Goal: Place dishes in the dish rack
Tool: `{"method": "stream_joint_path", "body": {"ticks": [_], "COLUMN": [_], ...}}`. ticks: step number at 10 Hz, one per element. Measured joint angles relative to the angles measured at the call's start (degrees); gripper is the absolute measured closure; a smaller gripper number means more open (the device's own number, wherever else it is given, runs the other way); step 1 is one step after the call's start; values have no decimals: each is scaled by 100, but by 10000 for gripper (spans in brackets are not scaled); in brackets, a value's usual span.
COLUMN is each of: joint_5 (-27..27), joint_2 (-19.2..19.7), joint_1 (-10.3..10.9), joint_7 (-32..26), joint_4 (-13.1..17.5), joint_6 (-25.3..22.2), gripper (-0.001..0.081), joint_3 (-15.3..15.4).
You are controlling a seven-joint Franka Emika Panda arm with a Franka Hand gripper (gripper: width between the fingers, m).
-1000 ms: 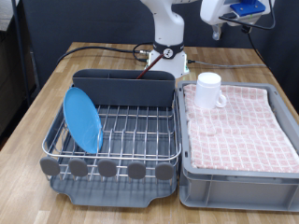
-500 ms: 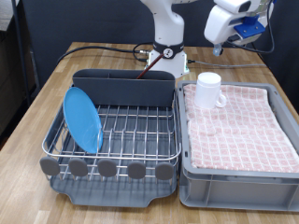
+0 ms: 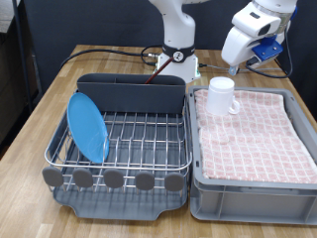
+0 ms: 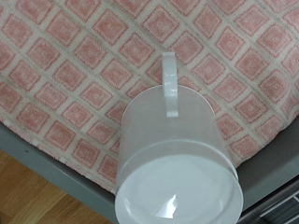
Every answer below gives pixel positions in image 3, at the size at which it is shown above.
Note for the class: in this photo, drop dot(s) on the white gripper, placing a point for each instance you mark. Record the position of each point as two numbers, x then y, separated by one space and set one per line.
236 46

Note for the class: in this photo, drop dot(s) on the blue plate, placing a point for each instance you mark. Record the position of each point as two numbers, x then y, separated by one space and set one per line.
85 129

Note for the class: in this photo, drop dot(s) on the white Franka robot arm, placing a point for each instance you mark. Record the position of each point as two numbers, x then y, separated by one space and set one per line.
178 26

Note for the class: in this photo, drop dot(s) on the gray dish drying rack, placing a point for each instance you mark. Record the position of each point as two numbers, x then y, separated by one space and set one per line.
119 205

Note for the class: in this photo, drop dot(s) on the white plastic mug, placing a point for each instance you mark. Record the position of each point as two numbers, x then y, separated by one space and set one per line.
218 99

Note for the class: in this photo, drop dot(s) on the pink checked cloth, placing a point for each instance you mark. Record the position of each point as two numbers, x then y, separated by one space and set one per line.
257 139

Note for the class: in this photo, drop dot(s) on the dark gray cutlery holder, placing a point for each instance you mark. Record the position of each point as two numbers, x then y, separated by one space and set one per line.
132 97

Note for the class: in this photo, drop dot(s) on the gray plastic crate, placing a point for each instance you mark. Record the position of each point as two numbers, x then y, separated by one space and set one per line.
251 201

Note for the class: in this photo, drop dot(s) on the black backdrop curtain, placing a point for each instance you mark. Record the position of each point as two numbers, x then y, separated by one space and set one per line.
46 59

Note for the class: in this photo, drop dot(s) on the black metal pole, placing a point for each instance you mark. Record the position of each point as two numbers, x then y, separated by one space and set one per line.
23 59

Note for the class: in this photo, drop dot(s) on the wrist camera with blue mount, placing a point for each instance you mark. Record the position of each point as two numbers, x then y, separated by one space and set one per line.
267 49

